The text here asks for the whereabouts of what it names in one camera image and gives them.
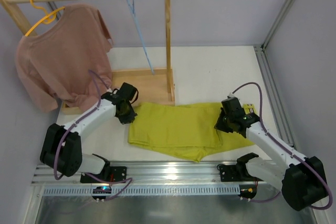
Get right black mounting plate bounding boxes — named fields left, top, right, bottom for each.
left=217, top=164, right=261, bottom=182

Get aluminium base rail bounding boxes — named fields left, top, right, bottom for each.
left=30, top=161, right=318, bottom=186

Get slotted cable duct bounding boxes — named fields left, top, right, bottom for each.
left=43, top=184, right=240, bottom=197

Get pink t-shirt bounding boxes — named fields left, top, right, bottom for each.
left=15, top=4, right=112, bottom=112

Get yellow plastic hanger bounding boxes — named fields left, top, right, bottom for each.
left=25, top=0, right=65, bottom=37

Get black mounting plate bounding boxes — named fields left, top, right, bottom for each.
left=217, top=164, right=261, bottom=182
left=80, top=166, right=127, bottom=184

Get wooden clothes rack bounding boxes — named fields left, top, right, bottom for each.
left=1, top=0, right=175, bottom=105

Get yellow-green trousers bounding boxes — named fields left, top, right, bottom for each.
left=128, top=102, right=253, bottom=162

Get aluminium frame profile right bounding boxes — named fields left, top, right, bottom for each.
left=254, top=0, right=297, bottom=147

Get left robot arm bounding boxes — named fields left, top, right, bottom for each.
left=39, top=83, right=139, bottom=177

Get light blue wire hanger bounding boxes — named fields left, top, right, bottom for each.
left=126, top=0, right=155, bottom=75

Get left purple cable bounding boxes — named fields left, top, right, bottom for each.
left=54, top=69, right=133, bottom=201

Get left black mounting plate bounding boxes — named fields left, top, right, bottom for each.
left=80, top=166, right=127, bottom=184

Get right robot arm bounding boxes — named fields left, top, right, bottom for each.
left=215, top=97, right=330, bottom=211

